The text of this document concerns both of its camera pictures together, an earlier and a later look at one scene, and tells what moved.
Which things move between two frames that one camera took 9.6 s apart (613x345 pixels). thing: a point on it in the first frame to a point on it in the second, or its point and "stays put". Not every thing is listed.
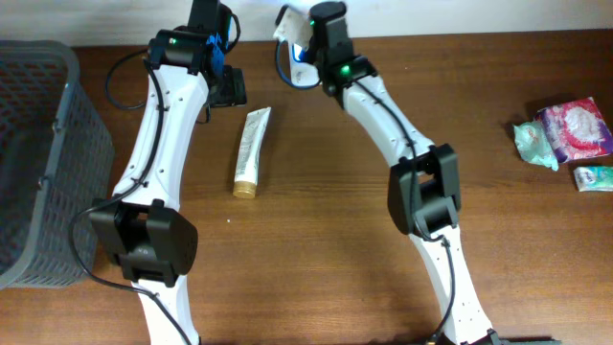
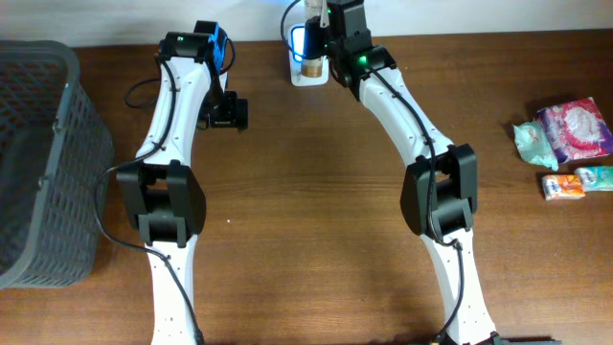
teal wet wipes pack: (534, 146) stays put
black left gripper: (233, 87) to (235, 111)
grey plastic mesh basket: (56, 157) stays put
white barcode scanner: (302, 74) stays put
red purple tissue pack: (577, 129) stays put
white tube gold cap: (255, 127) to (311, 67)
